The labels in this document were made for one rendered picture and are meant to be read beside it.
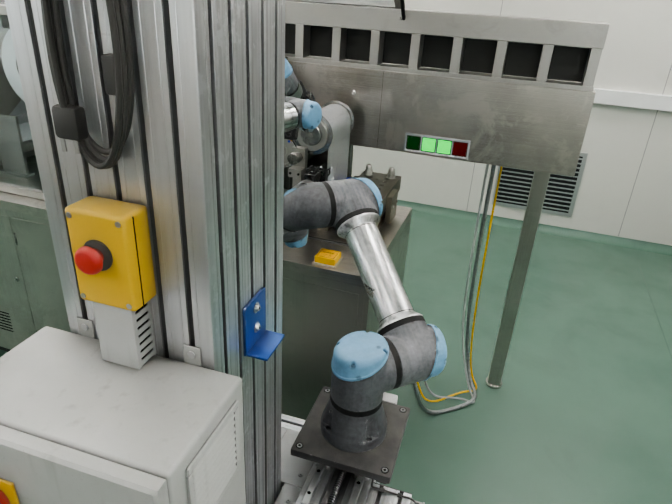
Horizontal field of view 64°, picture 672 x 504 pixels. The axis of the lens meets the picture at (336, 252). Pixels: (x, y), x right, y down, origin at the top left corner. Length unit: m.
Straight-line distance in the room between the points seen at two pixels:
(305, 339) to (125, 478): 1.35
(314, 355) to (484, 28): 1.29
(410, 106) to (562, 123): 0.55
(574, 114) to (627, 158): 2.51
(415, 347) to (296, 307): 0.78
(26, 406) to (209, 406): 0.23
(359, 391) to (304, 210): 0.45
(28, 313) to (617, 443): 2.64
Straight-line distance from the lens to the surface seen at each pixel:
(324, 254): 1.78
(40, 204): 2.39
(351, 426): 1.22
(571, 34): 2.09
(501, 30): 2.09
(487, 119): 2.12
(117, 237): 0.70
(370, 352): 1.14
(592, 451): 2.69
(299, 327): 1.94
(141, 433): 0.72
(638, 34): 4.46
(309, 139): 1.93
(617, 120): 4.53
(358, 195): 1.34
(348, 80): 2.20
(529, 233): 2.41
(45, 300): 2.64
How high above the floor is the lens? 1.73
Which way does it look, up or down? 26 degrees down
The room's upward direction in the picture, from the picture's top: 3 degrees clockwise
